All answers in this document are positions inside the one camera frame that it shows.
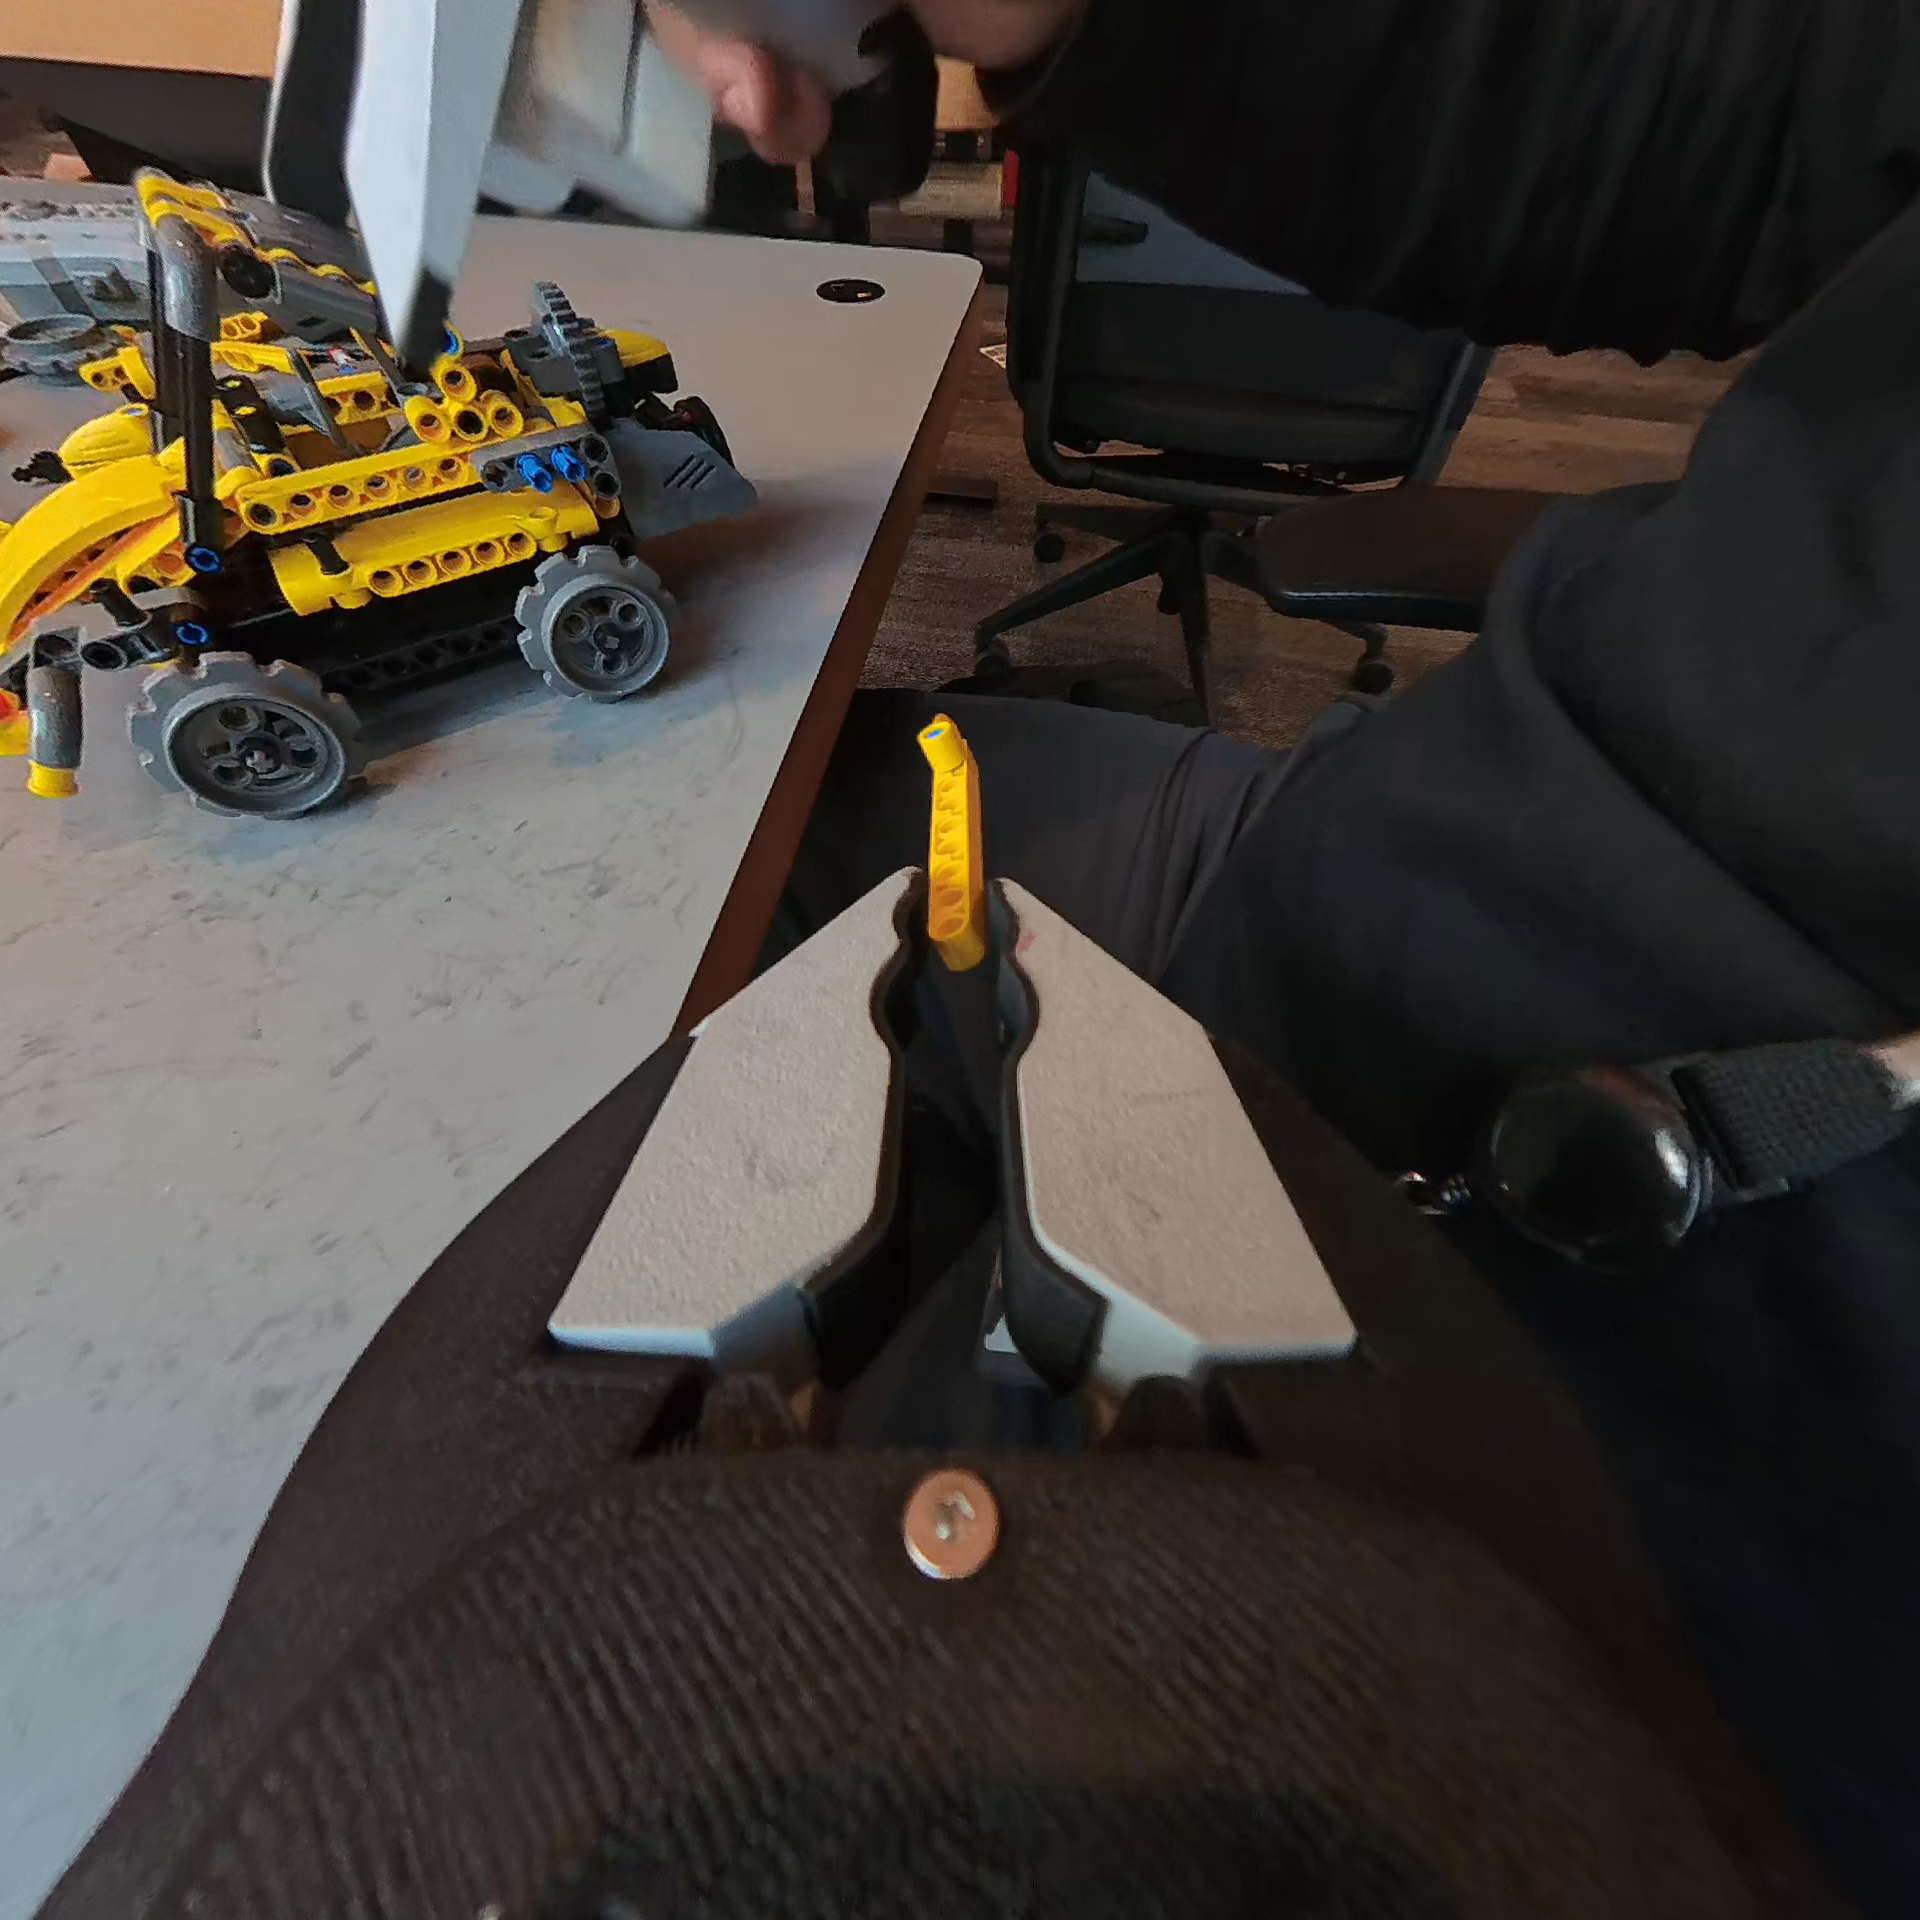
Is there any person's right hand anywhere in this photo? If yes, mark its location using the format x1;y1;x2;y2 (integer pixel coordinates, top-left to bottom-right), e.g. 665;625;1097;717
644;0;1083;166

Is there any person's dark clothing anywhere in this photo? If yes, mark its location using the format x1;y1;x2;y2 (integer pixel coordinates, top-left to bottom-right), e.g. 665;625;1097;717
780;193;1920;1920

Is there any long yellow brick beam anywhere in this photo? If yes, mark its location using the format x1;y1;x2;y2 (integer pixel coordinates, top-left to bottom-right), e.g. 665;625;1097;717
927;746;994;970

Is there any grey toy wheel hub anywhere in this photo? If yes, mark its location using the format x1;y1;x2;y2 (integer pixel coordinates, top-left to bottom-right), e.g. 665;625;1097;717
0;313;106;385

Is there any black office chair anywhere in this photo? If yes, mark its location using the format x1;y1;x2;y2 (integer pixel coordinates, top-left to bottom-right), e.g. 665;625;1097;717
972;140;1498;731

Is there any yellow brick toy car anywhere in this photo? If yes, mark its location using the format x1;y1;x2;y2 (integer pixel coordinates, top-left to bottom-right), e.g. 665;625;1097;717
0;169;761;821

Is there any person's right forearm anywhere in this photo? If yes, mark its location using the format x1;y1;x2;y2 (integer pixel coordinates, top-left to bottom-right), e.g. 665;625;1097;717
975;0;1920;365

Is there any grey brick battery box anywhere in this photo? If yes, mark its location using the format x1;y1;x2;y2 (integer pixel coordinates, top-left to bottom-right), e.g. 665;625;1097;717
0;185;168;327

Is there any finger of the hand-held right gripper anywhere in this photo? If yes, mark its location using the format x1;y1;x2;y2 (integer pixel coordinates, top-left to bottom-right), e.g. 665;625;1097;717
347;0;520;356

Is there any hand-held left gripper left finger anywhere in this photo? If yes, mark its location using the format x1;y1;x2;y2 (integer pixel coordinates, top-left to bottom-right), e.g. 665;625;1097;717
547;866;923;1383

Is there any wood rimmed grey table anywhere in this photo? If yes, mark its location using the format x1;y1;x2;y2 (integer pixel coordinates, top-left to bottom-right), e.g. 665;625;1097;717
0;0;286;75

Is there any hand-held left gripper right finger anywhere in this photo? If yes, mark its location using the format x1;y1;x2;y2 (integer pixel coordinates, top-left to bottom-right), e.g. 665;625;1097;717
992;879;1363;1397

